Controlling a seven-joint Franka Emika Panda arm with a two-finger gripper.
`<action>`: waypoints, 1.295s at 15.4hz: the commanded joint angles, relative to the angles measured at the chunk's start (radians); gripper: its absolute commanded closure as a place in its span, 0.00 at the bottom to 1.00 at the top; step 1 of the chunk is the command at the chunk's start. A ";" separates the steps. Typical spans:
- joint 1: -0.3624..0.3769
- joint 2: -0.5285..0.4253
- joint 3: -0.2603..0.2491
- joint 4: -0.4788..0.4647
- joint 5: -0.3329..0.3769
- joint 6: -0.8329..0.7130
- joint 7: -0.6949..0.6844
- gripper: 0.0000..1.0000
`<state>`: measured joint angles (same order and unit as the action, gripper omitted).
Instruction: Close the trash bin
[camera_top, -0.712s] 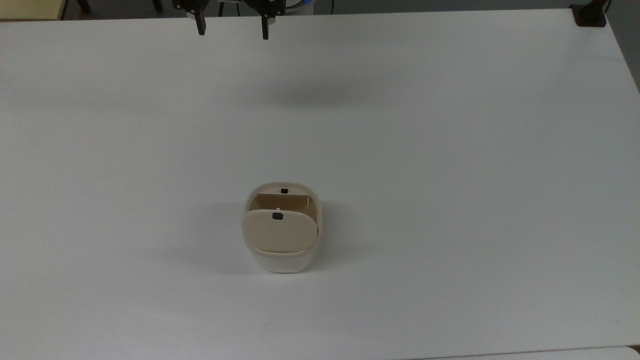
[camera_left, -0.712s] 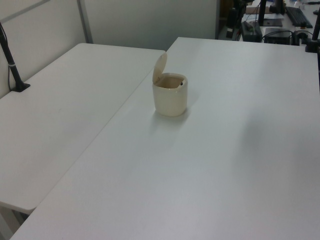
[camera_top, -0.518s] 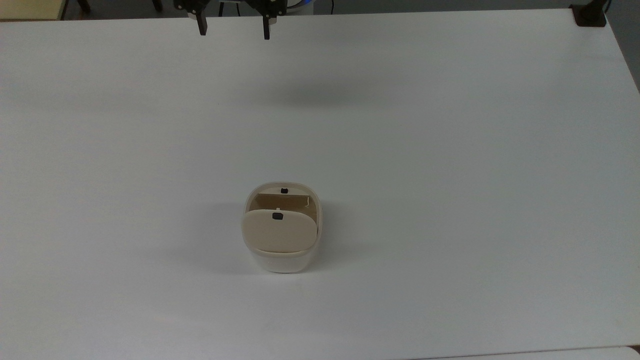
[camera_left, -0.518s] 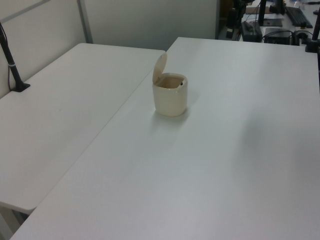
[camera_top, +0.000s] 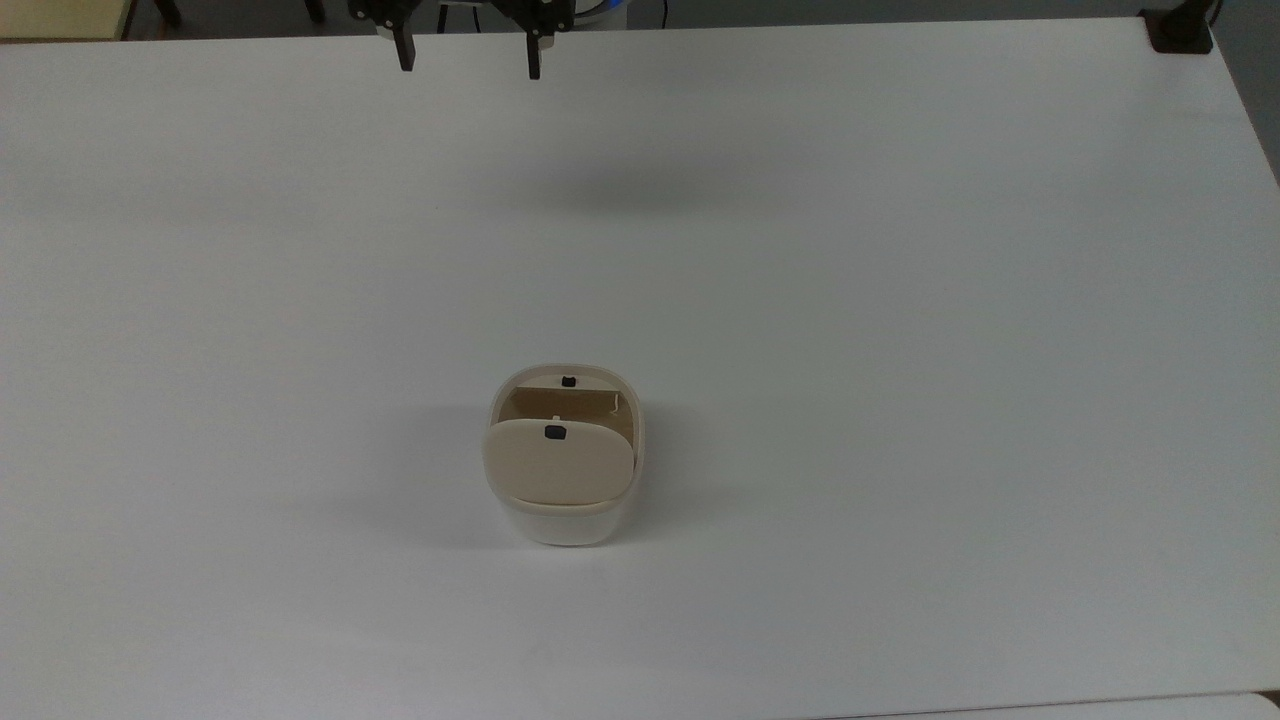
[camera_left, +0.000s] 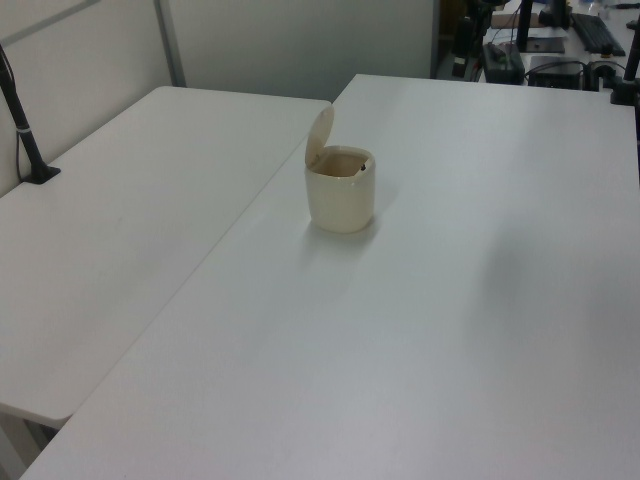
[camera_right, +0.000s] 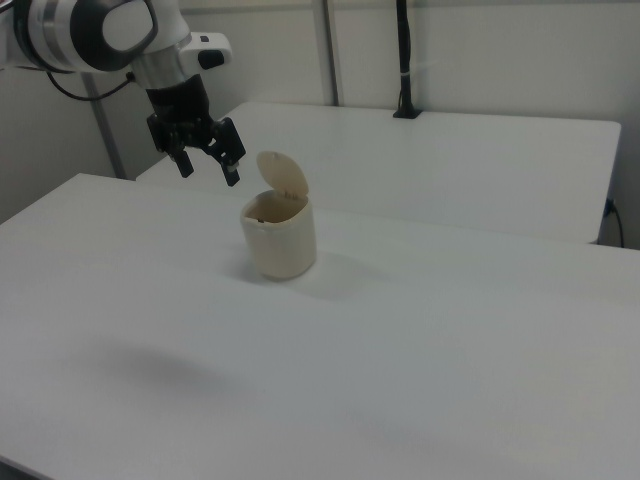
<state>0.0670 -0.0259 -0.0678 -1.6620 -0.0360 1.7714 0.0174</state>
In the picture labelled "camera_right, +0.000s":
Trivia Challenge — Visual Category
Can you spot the white side table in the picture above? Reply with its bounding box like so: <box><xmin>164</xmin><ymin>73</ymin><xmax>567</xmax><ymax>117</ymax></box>
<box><xmin>135</xmin><ymin>101</ymin><xmax>623</xmax><ymax>246</ymax></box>

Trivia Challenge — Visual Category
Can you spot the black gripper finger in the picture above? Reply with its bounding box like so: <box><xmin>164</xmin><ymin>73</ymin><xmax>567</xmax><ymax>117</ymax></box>
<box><xmin>203</xmin><ymin>117</ymin><xmax>248</xmax><ymax>188</ymax></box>
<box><xmin>172</xmin><ymin>146</ymin><xmax>196</xmax><ymax>178</ymax></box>

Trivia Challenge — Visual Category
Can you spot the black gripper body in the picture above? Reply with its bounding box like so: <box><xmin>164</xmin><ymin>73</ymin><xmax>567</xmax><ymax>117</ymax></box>
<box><xmin>144</xmin><ymin>74</ymin><xmax>222</xmax><ymax>154</ymax></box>

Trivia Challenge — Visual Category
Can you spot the black clamp-mounted pole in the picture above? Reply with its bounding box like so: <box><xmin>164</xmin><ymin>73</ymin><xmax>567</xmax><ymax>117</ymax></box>
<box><xmin>392</xmin><ymin>0</ymin><xmax>424</xmax><ymax>120</ymax></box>

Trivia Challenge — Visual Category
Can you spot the black power cable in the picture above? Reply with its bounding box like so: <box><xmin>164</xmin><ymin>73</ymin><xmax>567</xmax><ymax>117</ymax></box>
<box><xmin>610</xmin><ymin>199</ymin><xmax>627</xmax><ymax>248</ymax></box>

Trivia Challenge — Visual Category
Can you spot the cream trash bin with lid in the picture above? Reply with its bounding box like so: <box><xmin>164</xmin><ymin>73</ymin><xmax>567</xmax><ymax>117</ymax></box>
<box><xmin>239</xmin><ymin>149</ymin><xmax>318</xmax><ymax>282</ymax></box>

